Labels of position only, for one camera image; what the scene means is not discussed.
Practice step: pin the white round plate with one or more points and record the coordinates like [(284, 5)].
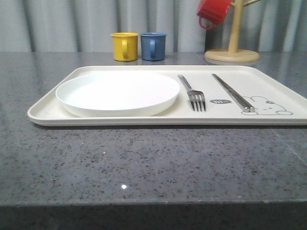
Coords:
[(118, 94)]

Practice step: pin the silver metal fork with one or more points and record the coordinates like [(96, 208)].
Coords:
[(196, 98)]

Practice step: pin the cream rabbit serving tray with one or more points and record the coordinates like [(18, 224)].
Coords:
[(234, 95)]

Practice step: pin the blue mug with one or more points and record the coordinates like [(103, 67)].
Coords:
[(153, 46)]

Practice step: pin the yellow mug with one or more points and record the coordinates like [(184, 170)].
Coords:
[(125, 46)]

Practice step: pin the wooden mug tree stand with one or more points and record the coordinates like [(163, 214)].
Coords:
[(233, 53)]

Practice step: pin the red mug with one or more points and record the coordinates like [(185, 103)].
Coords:
[(213, 11)]

